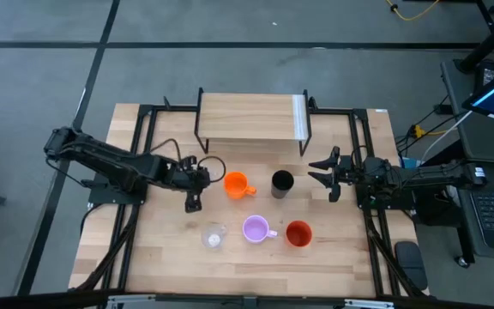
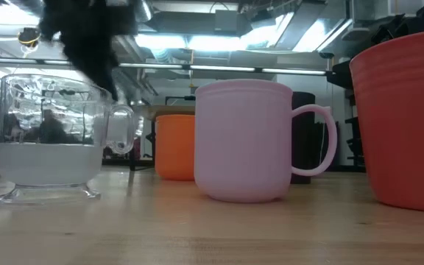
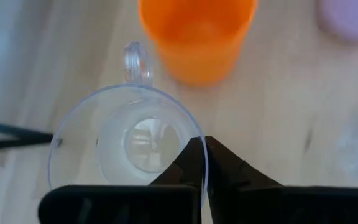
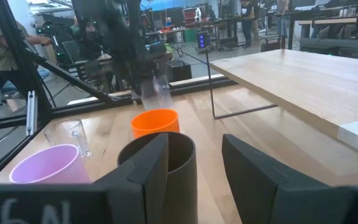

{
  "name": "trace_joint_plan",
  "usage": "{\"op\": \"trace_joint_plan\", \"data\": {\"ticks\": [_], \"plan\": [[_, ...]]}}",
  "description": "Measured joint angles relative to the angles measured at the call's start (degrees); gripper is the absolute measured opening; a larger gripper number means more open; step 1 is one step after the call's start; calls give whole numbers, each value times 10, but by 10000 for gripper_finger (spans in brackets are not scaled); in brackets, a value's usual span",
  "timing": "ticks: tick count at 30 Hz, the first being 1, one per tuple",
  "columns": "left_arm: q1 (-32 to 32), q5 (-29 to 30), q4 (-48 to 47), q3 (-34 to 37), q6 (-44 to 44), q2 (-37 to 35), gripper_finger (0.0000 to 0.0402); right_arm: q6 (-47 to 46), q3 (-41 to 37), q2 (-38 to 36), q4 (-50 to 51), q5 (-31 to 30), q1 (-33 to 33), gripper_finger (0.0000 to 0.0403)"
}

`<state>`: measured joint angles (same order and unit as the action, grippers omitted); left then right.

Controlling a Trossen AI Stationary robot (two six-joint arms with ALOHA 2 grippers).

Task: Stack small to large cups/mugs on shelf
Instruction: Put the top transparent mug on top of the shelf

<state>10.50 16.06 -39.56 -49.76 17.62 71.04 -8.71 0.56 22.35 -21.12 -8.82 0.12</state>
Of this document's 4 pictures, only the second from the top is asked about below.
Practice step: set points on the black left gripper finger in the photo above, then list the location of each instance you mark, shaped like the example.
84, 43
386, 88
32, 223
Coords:
94, 62

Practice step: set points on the clear footed mug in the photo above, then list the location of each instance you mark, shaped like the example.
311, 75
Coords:
50, 162

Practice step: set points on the orange plastic mug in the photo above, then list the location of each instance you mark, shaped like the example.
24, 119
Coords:
175, 147

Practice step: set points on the pink plastic mug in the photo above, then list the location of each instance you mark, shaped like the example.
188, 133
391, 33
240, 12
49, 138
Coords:
241, 140

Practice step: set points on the red-orange ribbed cup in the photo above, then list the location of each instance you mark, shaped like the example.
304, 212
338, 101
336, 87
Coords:
403, 121

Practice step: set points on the LED light bar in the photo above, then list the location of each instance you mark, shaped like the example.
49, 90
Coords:
219, 68

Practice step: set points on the black shelving rack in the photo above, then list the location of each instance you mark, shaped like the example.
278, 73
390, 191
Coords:
355, 129

